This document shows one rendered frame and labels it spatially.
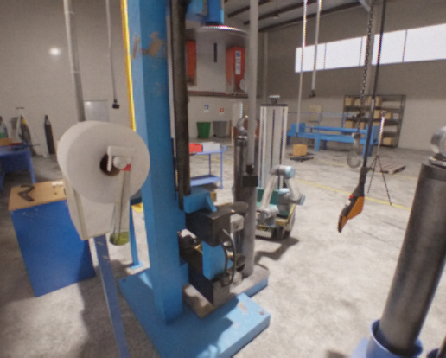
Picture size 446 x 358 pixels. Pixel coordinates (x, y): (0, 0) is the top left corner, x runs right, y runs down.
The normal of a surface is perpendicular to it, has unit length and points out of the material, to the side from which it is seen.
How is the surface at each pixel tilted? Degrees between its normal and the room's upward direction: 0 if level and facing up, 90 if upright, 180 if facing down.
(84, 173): 90
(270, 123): 90
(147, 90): 90
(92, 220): 90
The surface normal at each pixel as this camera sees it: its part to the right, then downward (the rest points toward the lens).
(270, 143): -0.41, 0.25
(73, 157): 0.65, 0.22
